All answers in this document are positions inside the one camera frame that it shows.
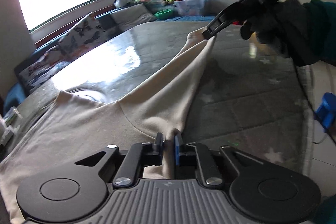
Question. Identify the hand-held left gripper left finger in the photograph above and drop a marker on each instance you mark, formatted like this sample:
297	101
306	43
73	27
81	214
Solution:
159	145

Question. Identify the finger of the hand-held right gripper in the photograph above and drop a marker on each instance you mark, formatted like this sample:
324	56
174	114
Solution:
223	19

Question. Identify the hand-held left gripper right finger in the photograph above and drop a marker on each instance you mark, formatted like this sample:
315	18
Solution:
178	148

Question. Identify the cream sweatshirt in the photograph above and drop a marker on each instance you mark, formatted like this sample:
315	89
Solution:
105	121

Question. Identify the person's right forearm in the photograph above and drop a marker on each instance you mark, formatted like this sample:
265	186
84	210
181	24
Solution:
326	22

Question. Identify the person's right hand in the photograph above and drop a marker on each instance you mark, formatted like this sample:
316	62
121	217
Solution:
288	29

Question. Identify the clear plastic storage box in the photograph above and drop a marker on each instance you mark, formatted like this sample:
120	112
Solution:
191	7

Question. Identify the green plastic basin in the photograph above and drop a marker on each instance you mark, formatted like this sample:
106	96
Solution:
164	14

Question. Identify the grey pillow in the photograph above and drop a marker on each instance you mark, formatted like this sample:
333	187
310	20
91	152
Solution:
131	15

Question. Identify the panda plush toy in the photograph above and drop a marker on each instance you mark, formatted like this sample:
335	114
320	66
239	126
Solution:
123	1

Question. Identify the square butterfly print pillow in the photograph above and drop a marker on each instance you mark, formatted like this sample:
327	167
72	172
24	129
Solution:
81	35

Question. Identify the blue plastic object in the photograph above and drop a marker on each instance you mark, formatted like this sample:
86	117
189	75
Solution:
326	113

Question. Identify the wide butterfly print pillow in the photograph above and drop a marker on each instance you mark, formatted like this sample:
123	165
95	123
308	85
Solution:
36	71

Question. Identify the clear container with green contents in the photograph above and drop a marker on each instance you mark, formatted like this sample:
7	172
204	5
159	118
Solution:
11	115

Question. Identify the white box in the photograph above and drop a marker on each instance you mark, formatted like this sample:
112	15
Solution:
5	133

